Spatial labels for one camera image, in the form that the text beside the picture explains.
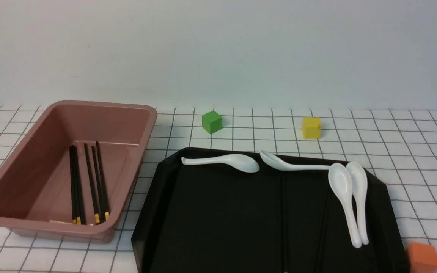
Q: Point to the black chopstick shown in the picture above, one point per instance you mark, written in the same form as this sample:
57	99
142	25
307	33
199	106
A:
81	208
98	185
92	187
284	228
73	192
104	198

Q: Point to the green cube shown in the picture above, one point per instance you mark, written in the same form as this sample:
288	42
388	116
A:
212	122

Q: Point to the white spoon left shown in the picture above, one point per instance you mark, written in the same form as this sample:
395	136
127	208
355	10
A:
240	162

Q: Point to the white spoon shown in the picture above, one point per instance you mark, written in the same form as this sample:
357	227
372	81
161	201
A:
359	191
341	184
277	163
240	162

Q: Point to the white spoon top middle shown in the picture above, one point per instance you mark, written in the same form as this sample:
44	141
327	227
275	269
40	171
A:
277	163

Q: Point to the black plastic tray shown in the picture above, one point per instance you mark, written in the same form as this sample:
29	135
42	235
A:
217	219

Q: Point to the yellow cube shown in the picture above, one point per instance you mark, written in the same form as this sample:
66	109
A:
311	127

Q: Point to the white spoon inner right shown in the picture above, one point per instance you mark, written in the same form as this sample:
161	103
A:
341	184

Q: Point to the white spoon outer right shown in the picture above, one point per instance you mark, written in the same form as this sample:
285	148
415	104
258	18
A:
359	191

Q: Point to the pink plastic bin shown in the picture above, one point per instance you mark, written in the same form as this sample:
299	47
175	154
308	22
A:
35	180

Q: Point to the orange cube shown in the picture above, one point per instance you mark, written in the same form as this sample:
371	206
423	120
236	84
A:
422	257

